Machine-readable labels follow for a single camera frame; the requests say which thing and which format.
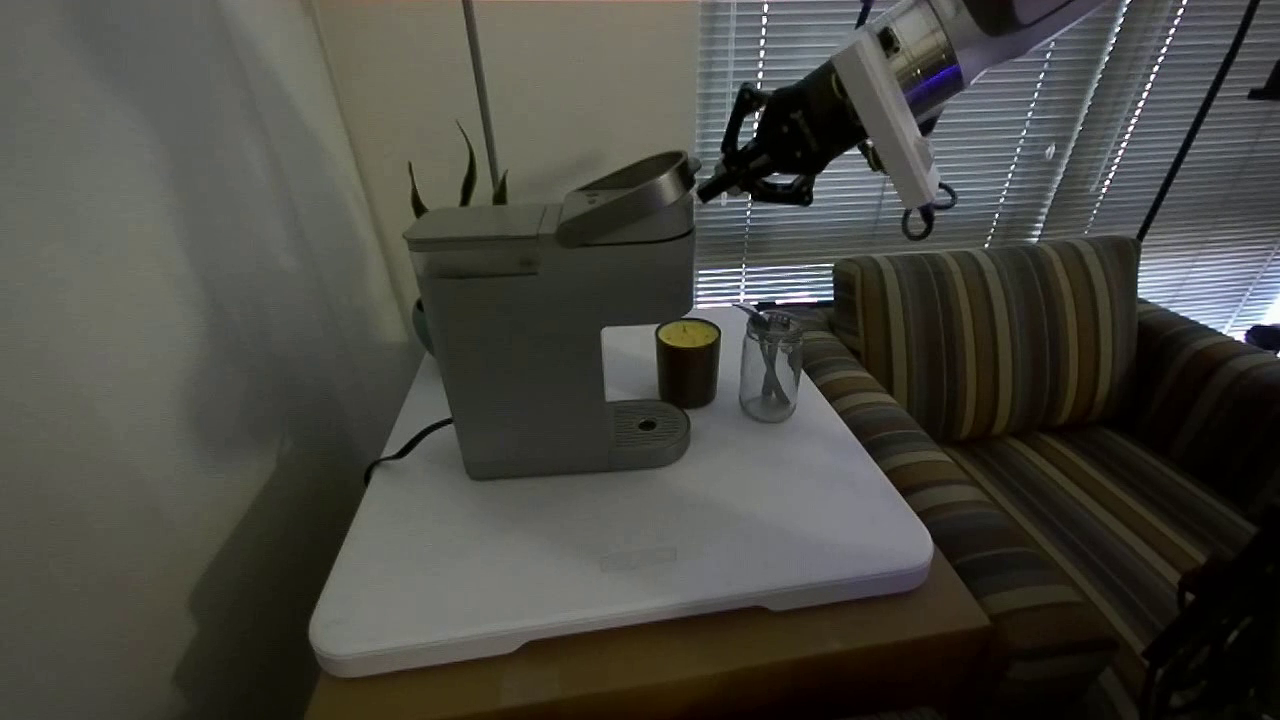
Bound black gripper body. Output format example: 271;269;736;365
781;57;890;183

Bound grey pod coffee maker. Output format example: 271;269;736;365
400;147;703;483

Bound clear glass jar with utensils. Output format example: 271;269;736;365
736;299;806;430

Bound dark candle jar yellow wax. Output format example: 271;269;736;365
651;317;726;412

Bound white window blinds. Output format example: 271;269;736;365
694;0;1280;346

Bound thin metal lamp pole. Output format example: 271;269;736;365
462;0;505;193

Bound striped fabric armchair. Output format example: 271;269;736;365
795;238;1280;720

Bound black slanted stand pole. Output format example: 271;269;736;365
1131;0;1264;244

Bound white plastic board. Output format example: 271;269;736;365
305;308;935;682

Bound wooden side table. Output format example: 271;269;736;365
299;553;995;720

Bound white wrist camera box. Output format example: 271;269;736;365
835;30;943;216

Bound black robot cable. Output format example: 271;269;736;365
897;175;959;244

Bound black power cord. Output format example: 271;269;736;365
359;412;462;490

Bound black metal frame object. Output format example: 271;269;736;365
1136;524;1280;720

